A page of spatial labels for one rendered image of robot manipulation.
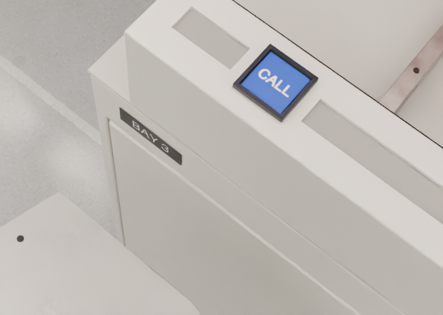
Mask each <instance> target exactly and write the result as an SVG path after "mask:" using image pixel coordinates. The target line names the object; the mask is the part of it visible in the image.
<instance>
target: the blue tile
mask: <svg viewBox="0 0 443 315"><path fill-rule="evenodd" d="M309 82H310V79H309V78H307V77H306V76H305V75H303V74H302V73H300V72H299V71H298V70H296V69H294V68H293V67H292V66H291V65H289V64H288V63H286V62H285V61H284V60H282V59H280V58H279V57H278V56H277V55H275V54H274V53H272V52H269V54H268V55H267V56H266V57H265V58H264V59H263V60H262V61H261V63H260V64H259V65H258V66H257V67H256V68H255V69H254V70H253V71H252V72H251V73H250V74H249V75H248V77H246V79H245V80H244V81H243V82H242V83H241V86H243V87H244V88H246V89H247V90H248V91H250V92H251V93H252V94H254V95H255V96H256V97H258V98H259V99H261V100H262V101H263V102H264V103H266V104H268V105H269V106H270V107H271V108H273V109H275V110H276V111H277V112H278V113H280V114H282V113H283V112H284V111H285V110H286V109H287V108H288V107H289V105H290V104H291V103H292V102H293V101H294V99H295V98H296V97H297V96H298V95H299V94H300V93H301V92H302V91H303V89H304V88H305V87H306V86H307V85H308V83H309Z"/></svg>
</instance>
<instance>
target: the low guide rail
mask: <svg viewBox="0 0 443 315"><path fill-rule="evenodd" d="M442 56H443V24H442V25H441V27H439V29H438V30H437V31H436V32H435V34H434V35H433V36H432V38H431V39H430V40H429V41H428V42H427V43H426V45H425V46H424V47H423V48H422V50H420V52H419V53H418V54H417V56H416V57H415V58H414V60H412V62H411V63H410V64H409V65H408V67H407V68H406V69H405V70H404V71H403V72H402V74H401V75H400V76H399V78H398V79H397V80H396V81H395V82H394V83H393V85H392V86H391V87H390V89H389V90H388V91H387V92H386V93H385V94H384V96H383V97H382V98H381V99H380V101H379V103H381V104H382V105H384V106H385V107H387V108H388V109H389V110H390V111H392V112H394V113H395V114H396V113H397V112H398V111H399V110H400V108H401V107H402V106H403V104H404V103H405V102H406V101H407V100H408V98H409V97H410V96H411V94H412V93H413V92H414V91H415V90H416V88H417V87H418V86H419V84H420V83H421V82H422V81H423V80H424V79H425V77H426V76H427V74H428V73H429V72H430V71H431V70H432V68H433V67H434V66H435V64H437V62H438V61H439V60H440V58H441V57H442Z"/></svg>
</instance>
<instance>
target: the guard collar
mask: <svg viewBox="0 0 443 315"><path fill-rule="evenodd" d="M269 52H272V53H274V54H275V55H277V56H278V57H279V58H280V59H282V60H284V61H285V62H286V63H288V64H289V65H291V66H292V67H293V68H294V69H296V70H298V71H299V72H300V73H302V74H303V75H305V76H306V77H307V78H309V79H310V82H311V81H312V79H313V77H311V76H310V75H308V74H307V73H306V72H304V71H302V70H301V69H300V68H299V67H297V66H296V65H294V64H293V63H292V62H290V61H288V60H287V59H286V58H285V57H283V56H282V55H280V54H279V53H278V52H276V51H274V50H273V49H272V48H270V49H269V50H268V51H267V52H266V54H265V55H264V56H263V57H262V58H261V59H260V60H259V61H258V62H257V64H256V65H255V66H254V67H253V68H252V69H251V70H250V71H249V72H248V73H247V74H246V75H245V76H244V77H243V78H242V80H241V81H240V82H239V83H238V84H240V85H241V83H242V81H244V79H246V77H248V75H249V74H250V73H251V72H252V71H253V70H254V69H255V68H256V66H257V65H258V64H259V63H260V62H261V61H262V60H263V59H264V58H265V56H267V54H269ZM317 82H318V80H317V81H316V82H315V83H314V84H313V85H312V86H311V87H310V88H309V90H308V91H307V92H306V93H305V94H304V96H303V97H302V98H301V99H300V100H299V101H298V102H297V103H296V104H295V106H294V107H293V108H292V109H291V111H290V112H289V113H288V114H287V115H286V116H285V117H284V118H283V119H282V120H281V119H280V118H279V117H278V116H276V115H274V114H273V113H272V112H271V111H269V110H268V109H266V108H265V107H264V106H263V105H261V104H260V103H258V102H257V101H256V100H254V99H253V98H251V97H250V96H249V95H247V94H246V93H244V91H242V90H240V89H239V88H238V87H236V86H235V85H234V84H233V88H234V89H236V90H237V91H239V92H240V93H242V95H244V96H246V97H247V98H248V99H250V100H251V101H252V102H254V103H255V104H257V105H258V106H259V107H261V108H262V109H263V110H265V111H266V112H267V113H269V114H270V115H271V116H273V117H274V118H276V119H277V120H278V121H279V122H283V120H284V119H285V118H286V117H287V116H288V115H289V114H290V113H291V112H292V110H293V109H294V108H295V107H296V106H297V104H298V103H299V102H300V101H301V100H302V99H303V98H304V97H305V95H306V94H307V93H308V92H309V91H310V89H311V88H312V87H313V86H314V85H315V84H316V83H317Z"/></svg>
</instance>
